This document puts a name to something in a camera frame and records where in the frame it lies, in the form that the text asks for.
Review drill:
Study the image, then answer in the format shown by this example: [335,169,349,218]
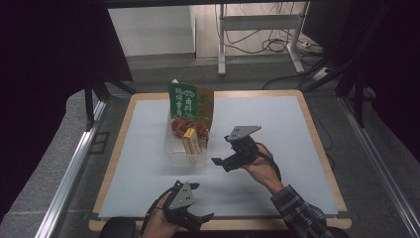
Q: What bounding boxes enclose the clear plastic container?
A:
[163,124,212,167]

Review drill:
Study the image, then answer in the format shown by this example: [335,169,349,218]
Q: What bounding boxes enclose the long black floor cable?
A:
[262,72,313,91]

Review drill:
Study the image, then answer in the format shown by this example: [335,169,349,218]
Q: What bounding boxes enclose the green and red seasoning packet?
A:
[167,80,215,140]

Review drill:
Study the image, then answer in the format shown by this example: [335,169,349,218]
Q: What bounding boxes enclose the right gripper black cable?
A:
[256,142,282,182]

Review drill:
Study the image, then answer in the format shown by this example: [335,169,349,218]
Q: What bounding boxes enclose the black metal stand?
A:
[301,56,368,129]
[83,73,139,131]

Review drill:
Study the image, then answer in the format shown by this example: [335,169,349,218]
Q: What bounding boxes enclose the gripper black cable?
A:
[142,189,172,237]
[256,142,282,182]

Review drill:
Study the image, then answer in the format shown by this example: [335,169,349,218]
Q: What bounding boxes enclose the person's right hand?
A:
[244,144,284,195]

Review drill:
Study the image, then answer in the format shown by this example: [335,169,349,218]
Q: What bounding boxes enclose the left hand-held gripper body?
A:
[162,179,202,232]

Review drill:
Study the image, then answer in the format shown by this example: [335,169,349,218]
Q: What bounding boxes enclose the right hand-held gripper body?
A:
[224,125,263,166]

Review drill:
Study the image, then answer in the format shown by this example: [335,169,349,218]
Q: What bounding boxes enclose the white power strip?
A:
[311,66,332,82]
[298,41,324,56]

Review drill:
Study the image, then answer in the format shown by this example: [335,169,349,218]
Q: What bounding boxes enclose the white metal desk frame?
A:
[216,2,311,77]

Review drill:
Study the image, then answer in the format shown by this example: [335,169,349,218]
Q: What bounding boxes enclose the aluminium frame rail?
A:
[339,95,420,238]
[34,98,108,238]

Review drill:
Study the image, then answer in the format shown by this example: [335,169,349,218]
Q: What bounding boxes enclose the black floor cable bundle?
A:
[214,3,326,56]

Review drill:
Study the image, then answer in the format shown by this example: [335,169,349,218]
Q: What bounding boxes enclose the thin black cable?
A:
[310,108,335,171]

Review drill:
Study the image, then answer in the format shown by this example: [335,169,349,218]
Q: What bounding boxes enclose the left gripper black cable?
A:
[142,189,172,237]

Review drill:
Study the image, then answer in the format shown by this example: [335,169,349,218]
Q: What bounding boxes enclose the person's left hand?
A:
[142,192,186,238]

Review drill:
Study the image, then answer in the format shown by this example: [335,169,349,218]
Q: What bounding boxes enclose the black curtain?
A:
[0,0,134,223]
[301,0,420,164]

